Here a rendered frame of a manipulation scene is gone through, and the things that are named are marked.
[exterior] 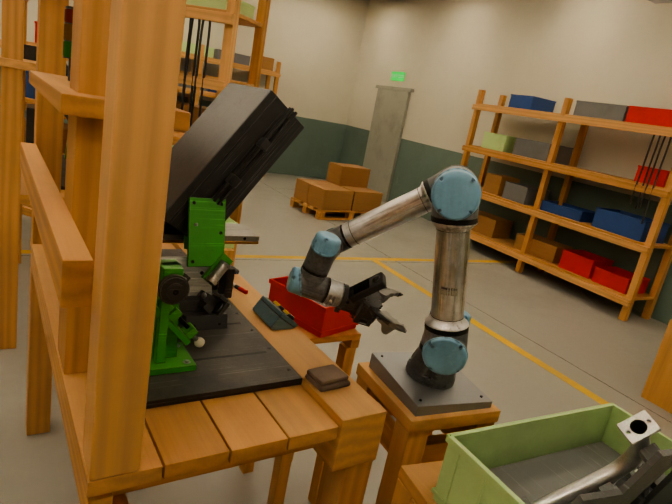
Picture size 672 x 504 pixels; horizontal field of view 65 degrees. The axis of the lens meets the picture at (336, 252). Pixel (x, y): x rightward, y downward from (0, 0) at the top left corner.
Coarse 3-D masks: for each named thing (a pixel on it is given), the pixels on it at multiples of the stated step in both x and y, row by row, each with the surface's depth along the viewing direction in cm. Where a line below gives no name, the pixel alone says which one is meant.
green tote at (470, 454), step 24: (600, 408) 144; (456, 432) 119; (480, 432) 121; (504, 432) 126; (528, 432) 131; (552, 432) 136; (576, 432) 142; (600, 432) 148; (456, 456) 115; (480, 456) 124; (504, 456) 129; (528, 456) 134; (456, 480) 115; (480, 480) 109
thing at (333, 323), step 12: (288, 276) 213; (276, 288) 205; (276, 300) 205; (288, 300) 200; (300, 300) 196; (312, 300) 192; (300, 312) 196; (312, 312) 192; (324, 312) 187; (336, 312) 193; (348, 312) 198; (300, 324) 197; (312, 324) 193; (324, 324) 190; (336, 324) 195; (348, 324) 201; (324, 336) 192
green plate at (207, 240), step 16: (192, 208) 157; (208, 208) 160; (224, 208) 163; (192, 224) 158; (208, 224) 160; (224, 224) 163; (192, 240) 158; (208, 240) 161; (224, 240) 164; (192, 256) 158; (208, 256) 161
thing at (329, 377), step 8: (312, 368) 141; (320, 368) 142; (328, 368) 143; (336, 368) 144; (312, 376) 138; (320, 376) 138; (328, 376) 139; (336, 376) 139; (344, 376) 140; (312, 384) 139; (320, 384) 136; (328, 384) 137; (336, 384) 139; (344, 384) 140
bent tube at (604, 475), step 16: (640, 416) 91; (624, 432) 91; (640, 432) 95; (656, 432) 89; (640, 448) 94; (608, 464) 101; (624, 464) 98; (592, 480) 100; (608, 480) 99; (544, 496) 101; (560, 496) 100; (576, 496) 99
